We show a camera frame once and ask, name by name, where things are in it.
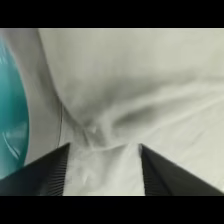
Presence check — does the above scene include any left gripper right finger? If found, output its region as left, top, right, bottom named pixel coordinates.
left=138, top=143, right=224, bottom=197

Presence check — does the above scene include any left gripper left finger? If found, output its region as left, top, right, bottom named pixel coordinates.
left=0, top=142, right=72, bottom=197

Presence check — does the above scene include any white garment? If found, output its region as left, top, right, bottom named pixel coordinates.
left=0, top=27, right=224, bottom=197

